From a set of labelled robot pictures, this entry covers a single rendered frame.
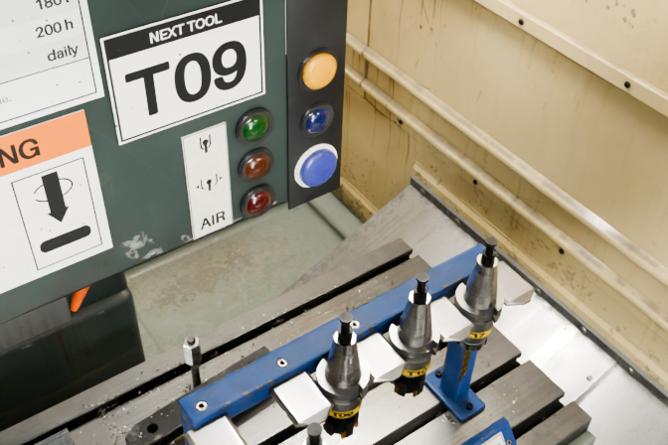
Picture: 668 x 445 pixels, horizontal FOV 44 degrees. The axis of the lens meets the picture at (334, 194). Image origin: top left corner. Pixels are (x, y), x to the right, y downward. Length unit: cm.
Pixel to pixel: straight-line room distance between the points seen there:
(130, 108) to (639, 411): 122
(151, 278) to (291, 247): 35
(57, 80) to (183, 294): 153
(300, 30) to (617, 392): 116
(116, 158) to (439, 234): 130
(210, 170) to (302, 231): 156
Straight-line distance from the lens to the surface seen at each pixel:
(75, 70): 45
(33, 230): 50
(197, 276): 199
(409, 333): 102
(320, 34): 52
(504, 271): 115
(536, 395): 143
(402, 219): 178
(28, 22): 43
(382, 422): 135
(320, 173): 58
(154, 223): 54
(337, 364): 96
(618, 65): 131
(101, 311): 157
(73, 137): 47
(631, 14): 127
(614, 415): 155
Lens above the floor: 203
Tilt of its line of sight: 41 degrees down
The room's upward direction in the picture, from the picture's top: 2 degrees clockwise
